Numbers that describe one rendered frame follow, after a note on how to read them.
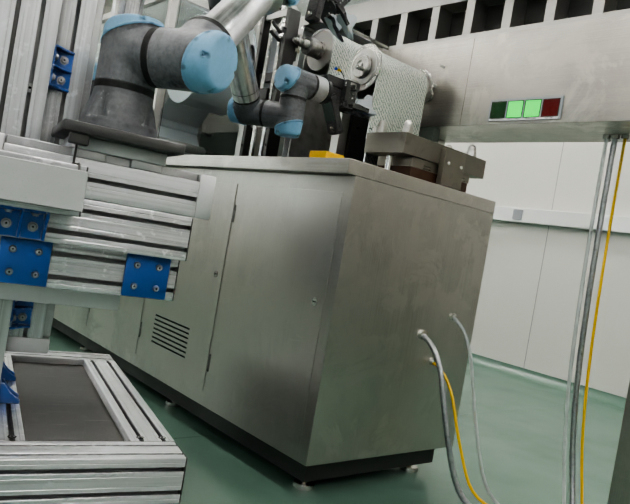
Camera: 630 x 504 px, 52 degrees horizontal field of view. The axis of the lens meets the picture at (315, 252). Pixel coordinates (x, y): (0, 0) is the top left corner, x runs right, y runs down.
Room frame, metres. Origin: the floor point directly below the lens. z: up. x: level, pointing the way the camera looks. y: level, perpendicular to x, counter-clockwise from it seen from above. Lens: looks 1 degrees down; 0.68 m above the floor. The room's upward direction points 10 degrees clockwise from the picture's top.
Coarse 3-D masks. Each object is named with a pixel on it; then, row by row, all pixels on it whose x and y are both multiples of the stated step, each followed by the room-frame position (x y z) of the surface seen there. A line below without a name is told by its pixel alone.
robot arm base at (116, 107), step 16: (96, 80) 1.25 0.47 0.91; (112, 80) 1.23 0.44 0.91; (96, 96) 1.23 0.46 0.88; (112, 96) 1.23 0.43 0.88; (128, 96) 1.23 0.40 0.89; (144, 96) 1.26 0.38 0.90; (96, 112) 1.23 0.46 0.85; (112, 112) 1.22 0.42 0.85; (128, 112) 1.23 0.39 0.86; (144, 112) 1.25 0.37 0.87; (112, 128) 1.21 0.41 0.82; (128, 128) 1.22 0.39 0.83; (144, 128) 1.25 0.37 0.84
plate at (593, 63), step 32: (512, 32) 2.05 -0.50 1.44; (544, 32) 1.97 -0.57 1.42; (576, 32) 1.89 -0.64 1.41; (608, 32) 1.82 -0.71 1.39; (416, 64) 2.34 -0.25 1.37; (448, 64) 2.23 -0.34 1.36; (480, 64) 2.13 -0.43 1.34; (512, 64) 2.04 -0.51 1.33; (544, 64) 1.95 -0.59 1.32; (576, 64) 1.88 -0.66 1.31; (608, 64) 1.80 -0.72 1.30; (448, 96) 2.21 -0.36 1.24; (480, 96) 2.11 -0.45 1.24; (512, 96) 2.02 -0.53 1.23; (544, 96) 1.94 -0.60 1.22; (576, 96) 1.86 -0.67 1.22; (608, 96) 1.79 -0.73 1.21; (448, 128) 2.24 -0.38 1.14; (480, 128) 2.15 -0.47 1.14; (512, 128) 2.07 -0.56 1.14; (544, 128) 1.99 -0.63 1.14; (576, 128) 1.93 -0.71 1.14; (608, 128) 1.86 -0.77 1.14
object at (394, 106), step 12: (384, 84) 2.04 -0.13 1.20; (384, 96) 2.05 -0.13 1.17; (396, 96) 2.08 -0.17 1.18; (408, 96) 2.12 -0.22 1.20; (372, 108) 2.02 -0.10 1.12; (384, 108) 2.05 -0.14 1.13; (396, 108) 2.09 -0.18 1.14; (408, 108) 2.12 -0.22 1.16; (420, 108) 2.16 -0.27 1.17; (372, 120) 2.02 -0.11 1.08; (396, 120) 2.09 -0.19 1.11; (420, 120) 2.17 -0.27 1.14
